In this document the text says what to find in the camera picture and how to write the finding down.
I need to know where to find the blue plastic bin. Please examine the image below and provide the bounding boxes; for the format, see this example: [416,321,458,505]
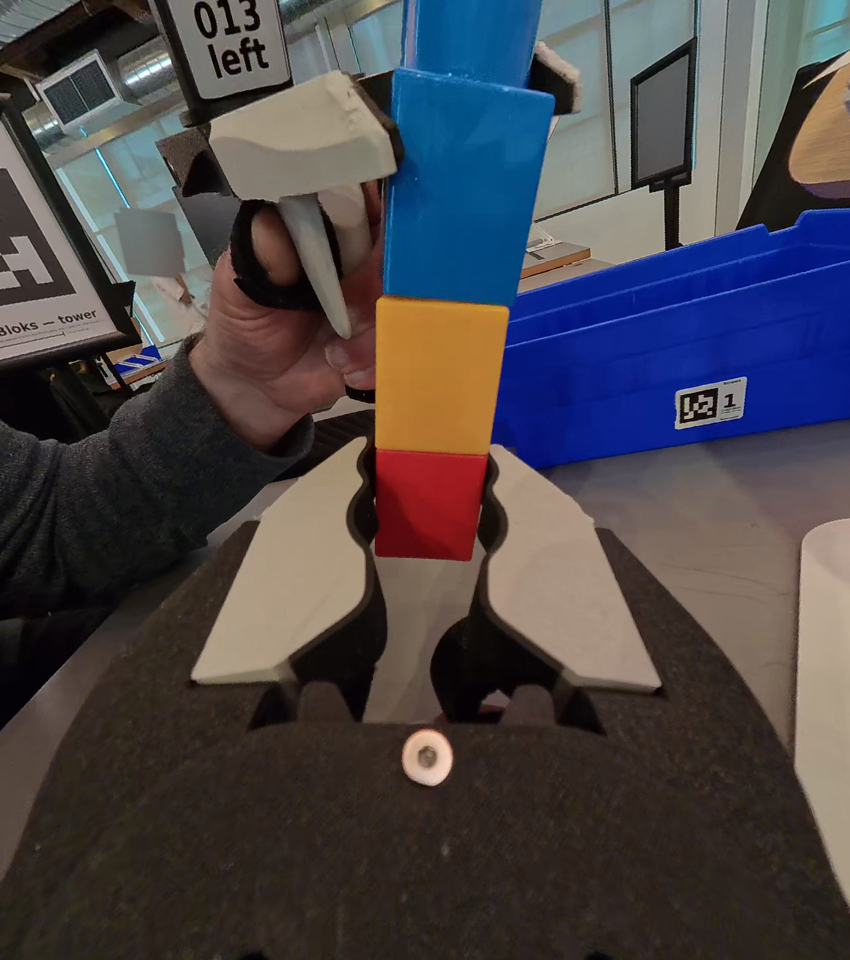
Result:
[493,207,850,471]

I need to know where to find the person's left hand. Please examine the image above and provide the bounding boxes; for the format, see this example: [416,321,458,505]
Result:
[190,188,388,451]

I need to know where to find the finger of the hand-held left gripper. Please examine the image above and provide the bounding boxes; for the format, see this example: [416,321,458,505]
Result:
[211,71,400,340]
[530,42,583,115]

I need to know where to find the wooden table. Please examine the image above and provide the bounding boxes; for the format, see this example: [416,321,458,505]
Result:
[521,237,594,280]

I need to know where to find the person's left forearm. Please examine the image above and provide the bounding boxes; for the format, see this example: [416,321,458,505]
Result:
[0,338,318,624]

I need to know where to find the silver air duct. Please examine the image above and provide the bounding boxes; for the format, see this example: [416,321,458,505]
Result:
[0,0,396,151]

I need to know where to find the black and white tag sign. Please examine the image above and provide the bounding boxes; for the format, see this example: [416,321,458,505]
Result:
[0,90,139,393]

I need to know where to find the grey desk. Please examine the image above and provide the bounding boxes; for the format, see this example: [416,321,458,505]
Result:
[0,398,850,960]

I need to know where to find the yellow toy building block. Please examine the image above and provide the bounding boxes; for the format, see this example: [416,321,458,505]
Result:
[374,296,511,456]

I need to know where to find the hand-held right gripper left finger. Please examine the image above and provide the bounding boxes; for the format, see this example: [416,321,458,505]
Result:
[193,440,387,708]

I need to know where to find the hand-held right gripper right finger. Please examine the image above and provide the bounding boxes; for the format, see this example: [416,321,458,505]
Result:
[466,443,663,711]

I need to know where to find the blue toy building block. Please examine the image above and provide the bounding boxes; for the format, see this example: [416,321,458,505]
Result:
[382,0,558,309]

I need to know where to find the black panel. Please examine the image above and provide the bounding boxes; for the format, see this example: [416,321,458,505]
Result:
[737,60,849,231]

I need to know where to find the small monitor on stand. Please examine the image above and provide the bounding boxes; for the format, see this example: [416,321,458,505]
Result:
[631,38,699,250]

